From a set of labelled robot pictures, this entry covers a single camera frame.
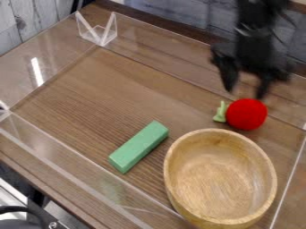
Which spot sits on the clear acrylic tray walls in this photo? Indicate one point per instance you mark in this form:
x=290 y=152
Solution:
x=85 y=84

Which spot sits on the green rectangular block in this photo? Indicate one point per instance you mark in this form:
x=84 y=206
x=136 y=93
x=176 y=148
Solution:
x=138 y=146

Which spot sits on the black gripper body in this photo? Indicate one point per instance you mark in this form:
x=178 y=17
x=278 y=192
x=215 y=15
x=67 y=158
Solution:
x=254 y=53

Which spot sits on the red plush fruit green leaf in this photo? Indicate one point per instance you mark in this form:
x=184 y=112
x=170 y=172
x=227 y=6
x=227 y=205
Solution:
x=243 y=114

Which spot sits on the black clamp mount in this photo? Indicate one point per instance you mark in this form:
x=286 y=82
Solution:
x=19 y=215

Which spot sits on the wooden oval bowl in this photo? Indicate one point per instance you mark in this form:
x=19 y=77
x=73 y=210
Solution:
x=220 y=180

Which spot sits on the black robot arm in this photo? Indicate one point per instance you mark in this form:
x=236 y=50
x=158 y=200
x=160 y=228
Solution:
x=259 y=14

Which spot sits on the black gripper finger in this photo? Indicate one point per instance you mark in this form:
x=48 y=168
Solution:
x=228 y=73
x=266 y=80

